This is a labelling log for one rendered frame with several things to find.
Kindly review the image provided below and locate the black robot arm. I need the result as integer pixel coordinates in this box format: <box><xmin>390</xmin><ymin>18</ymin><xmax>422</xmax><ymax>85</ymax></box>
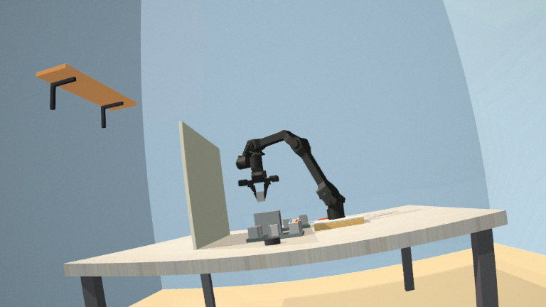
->
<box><xmin>235</xmin><ymin>130</ymin><xmax>346</xmax><ymax>220</ymax></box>

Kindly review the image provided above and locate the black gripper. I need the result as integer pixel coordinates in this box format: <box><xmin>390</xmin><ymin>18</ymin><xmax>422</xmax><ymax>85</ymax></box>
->
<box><xmin>238</xmin><ymin>166</ymin><xmax>279</xmax><ymax>199</ymax></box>

